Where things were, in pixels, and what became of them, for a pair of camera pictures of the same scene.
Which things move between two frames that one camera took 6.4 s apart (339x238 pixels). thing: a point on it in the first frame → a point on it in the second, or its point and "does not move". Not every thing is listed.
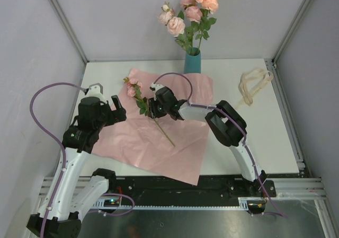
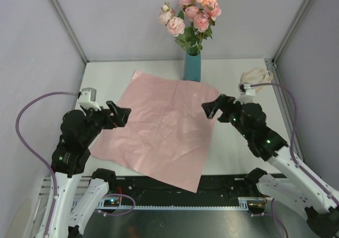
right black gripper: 152,104 → 228,103
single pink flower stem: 134,89 → 203,22
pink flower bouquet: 189,28 does not move
